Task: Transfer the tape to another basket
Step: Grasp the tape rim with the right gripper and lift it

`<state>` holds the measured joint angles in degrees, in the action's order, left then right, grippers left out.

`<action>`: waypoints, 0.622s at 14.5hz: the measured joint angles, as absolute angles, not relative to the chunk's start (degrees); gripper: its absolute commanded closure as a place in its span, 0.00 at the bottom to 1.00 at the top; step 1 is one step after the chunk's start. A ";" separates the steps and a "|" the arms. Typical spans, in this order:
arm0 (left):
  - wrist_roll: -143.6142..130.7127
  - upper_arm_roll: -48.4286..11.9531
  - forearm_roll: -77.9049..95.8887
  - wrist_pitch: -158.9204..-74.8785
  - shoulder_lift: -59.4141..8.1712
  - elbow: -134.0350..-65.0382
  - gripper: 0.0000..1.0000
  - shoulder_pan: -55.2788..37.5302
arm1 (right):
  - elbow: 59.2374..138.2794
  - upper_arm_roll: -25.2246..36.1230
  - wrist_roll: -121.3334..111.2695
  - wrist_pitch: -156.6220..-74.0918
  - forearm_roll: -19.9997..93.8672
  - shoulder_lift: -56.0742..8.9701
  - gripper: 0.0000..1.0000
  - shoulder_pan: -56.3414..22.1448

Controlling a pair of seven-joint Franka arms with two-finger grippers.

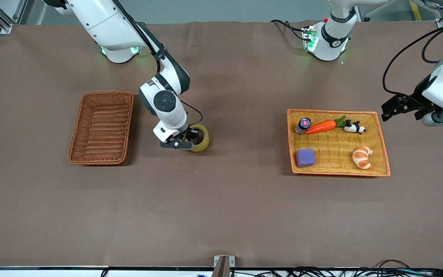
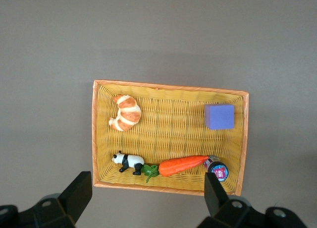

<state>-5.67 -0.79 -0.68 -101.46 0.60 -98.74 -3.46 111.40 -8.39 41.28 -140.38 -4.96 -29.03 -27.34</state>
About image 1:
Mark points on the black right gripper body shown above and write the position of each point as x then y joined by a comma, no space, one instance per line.
191,134

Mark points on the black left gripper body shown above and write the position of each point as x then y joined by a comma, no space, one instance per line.
415,100

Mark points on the yellow clear tape roll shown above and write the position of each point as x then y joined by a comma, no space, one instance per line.
205,142

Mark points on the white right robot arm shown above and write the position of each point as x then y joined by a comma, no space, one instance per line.
102,23

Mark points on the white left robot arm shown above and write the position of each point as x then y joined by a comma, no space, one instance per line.
333,38

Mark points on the orange wicker basket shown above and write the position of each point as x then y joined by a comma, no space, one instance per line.
337,150

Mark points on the brown wicker basket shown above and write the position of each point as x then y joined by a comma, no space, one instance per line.
102,134

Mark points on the black white panda toy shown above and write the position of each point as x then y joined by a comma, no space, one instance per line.
354,127

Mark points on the toy croissant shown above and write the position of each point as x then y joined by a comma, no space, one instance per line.
362,157

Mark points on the brown table cover mat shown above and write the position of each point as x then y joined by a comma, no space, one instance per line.
221,200

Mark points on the orange toy carrot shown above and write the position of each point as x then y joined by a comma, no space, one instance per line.
321,127

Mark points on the small bottle blue cap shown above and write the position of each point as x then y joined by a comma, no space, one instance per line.
304,124

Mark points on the purple cube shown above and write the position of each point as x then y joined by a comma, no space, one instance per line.
305,158

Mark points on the grey metal bracket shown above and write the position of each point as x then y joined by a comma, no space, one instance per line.
231,261

